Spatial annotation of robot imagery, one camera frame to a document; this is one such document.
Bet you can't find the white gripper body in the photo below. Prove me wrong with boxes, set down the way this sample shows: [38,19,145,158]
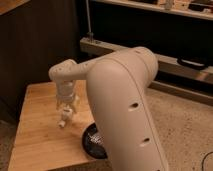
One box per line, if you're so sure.
[56,81,76,105]

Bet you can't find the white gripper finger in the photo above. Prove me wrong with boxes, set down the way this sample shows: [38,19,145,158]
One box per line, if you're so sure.
[56,100,62,110]
[72,99,80,113]

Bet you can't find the small white plastic bottle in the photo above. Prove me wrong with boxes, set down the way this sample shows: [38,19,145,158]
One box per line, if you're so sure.
[58,105,74,128]

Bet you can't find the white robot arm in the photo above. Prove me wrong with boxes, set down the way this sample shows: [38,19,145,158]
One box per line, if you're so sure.
[49,47,169,171]

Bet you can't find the black ceramic bowl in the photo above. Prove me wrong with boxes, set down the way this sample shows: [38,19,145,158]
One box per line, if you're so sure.
[82,123,107,159]

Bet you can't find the wooden table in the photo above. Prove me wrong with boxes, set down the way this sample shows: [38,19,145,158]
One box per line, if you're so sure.
[8,81,112,171]

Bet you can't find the grey metal beam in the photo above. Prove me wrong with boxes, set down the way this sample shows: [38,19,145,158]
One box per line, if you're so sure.
[80,37,213,84]

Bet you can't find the vertical metal rod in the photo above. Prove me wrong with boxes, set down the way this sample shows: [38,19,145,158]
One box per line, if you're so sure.
[85,0,94,42]

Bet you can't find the wooden shelf with items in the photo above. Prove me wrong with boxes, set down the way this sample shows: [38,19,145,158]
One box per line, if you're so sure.
[92,0,213,21]

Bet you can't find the black handle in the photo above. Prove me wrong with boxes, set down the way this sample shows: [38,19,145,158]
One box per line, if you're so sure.
[177,58,209,70]

